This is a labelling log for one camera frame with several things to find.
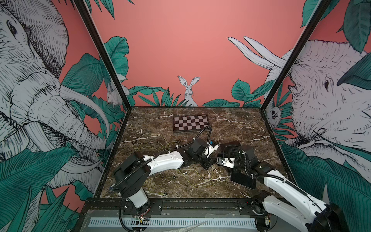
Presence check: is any black smartphone blue edge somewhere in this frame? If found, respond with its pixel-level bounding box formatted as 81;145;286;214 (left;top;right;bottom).
220;141;241;149

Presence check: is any right black corner post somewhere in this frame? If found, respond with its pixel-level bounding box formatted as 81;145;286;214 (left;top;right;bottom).
260;0;331;111

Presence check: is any left black corner post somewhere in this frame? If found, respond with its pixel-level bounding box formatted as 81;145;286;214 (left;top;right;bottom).
72;0;131;110

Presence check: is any black front rail frame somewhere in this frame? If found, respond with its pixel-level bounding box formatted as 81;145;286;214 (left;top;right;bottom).
81;198;256;217

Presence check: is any white slotted cable duct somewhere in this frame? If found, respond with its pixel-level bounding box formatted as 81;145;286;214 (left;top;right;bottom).
87;217;258;229

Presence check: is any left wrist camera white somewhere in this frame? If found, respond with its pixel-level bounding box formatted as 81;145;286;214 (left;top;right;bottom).
203;140;219;158

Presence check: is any chessboard brown and pink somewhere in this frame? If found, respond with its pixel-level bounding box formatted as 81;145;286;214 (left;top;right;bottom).
173;114;211;132

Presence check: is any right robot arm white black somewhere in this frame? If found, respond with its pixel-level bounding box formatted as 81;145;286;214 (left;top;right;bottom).
216;142;349;232

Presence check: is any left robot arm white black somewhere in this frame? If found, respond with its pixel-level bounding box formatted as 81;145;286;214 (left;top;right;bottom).
109;126;219;232

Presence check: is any black corner post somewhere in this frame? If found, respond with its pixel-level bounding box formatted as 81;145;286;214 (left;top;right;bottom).
260;0;331;111
72;0;131;110

